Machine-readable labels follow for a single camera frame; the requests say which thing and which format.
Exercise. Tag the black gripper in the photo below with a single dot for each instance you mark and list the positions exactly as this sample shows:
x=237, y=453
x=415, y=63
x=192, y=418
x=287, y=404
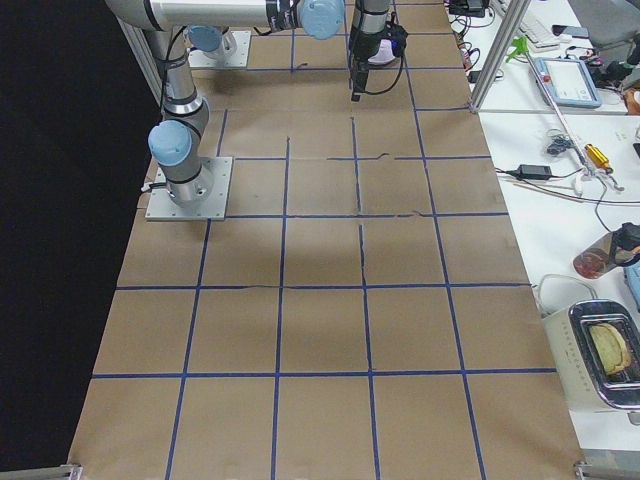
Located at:
x=359, y=46

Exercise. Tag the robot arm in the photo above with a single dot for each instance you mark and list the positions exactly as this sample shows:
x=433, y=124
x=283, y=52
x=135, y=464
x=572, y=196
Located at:
x=169, y=27
x=215, y=43

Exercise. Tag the green reacher grabber head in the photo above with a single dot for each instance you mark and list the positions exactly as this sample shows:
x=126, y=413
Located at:
x=519, y=50

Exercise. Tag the wooden chopstick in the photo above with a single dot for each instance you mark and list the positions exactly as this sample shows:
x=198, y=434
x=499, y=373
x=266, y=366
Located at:
x=540, y=189

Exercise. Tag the black power adapter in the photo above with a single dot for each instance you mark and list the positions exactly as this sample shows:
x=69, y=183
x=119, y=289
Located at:
x=534, y=172

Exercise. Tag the white keyboard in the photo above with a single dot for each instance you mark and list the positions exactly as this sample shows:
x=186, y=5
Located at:
x=539, y=37

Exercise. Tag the blue teach pendant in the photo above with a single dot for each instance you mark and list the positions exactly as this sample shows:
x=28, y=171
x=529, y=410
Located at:
x=568, y=81

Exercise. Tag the long metal reacher stick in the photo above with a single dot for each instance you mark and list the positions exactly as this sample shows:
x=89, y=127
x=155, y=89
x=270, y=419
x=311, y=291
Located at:
x=590, y=171

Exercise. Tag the yellow tool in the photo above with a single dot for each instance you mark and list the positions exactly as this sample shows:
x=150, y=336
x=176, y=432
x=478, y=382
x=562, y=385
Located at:
x=598, y=158

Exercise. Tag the cream toaster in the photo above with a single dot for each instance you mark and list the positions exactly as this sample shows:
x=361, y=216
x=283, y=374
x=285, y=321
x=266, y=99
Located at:
x=586, y=386

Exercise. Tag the bread slice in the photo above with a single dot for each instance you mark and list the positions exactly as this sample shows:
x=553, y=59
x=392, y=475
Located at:
x=611, y=347

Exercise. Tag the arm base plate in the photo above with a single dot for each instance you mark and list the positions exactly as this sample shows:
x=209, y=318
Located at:
x=239, y=60
x=204, y=198

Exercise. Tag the aluminium frame post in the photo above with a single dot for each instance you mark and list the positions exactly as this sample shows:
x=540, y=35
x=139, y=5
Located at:
x=505, y=34

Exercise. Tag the right frame corner bracket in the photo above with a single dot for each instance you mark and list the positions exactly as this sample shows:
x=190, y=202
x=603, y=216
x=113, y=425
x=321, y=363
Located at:
x=588, y=471

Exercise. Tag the frame corner bracket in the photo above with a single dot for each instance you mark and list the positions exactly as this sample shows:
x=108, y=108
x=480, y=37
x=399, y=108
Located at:
x=588, y=471
x=62, y=472

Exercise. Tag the left frame corner bracket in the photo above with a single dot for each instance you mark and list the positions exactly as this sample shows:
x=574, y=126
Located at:
x=62, y=472

